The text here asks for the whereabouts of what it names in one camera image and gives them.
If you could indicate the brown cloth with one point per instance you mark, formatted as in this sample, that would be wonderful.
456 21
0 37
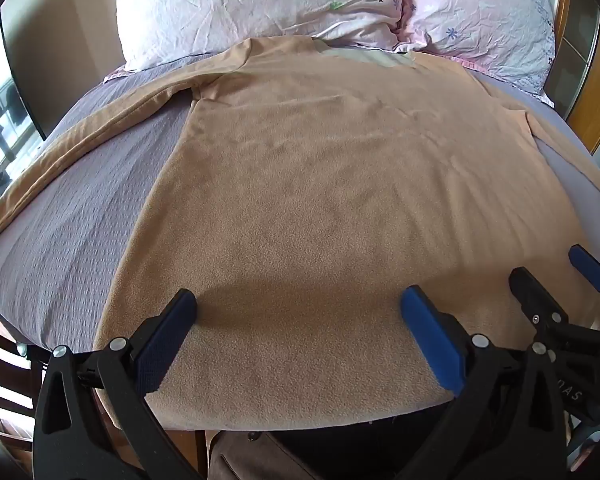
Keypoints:
250 457

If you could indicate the window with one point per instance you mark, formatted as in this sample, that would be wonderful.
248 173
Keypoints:
2 130

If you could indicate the wooden headboard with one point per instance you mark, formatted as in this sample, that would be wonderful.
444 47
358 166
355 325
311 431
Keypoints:
590 60

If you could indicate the pink floral pillow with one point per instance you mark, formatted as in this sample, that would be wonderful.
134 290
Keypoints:
480 15

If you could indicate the white floral pillow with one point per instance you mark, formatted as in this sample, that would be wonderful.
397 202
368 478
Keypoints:
240 5

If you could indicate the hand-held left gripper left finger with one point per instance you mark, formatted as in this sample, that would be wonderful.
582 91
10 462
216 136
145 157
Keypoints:
167 332

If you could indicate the tan long sleeve shirt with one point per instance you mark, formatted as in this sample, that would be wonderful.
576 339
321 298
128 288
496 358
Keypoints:
325 220

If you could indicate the dark wooden chair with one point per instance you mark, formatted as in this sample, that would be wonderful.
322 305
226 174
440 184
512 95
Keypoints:
5 360

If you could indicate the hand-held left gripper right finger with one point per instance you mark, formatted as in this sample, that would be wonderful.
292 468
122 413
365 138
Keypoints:
432 340

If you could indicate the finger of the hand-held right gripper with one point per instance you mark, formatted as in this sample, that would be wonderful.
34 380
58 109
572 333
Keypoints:
535 297
590 266

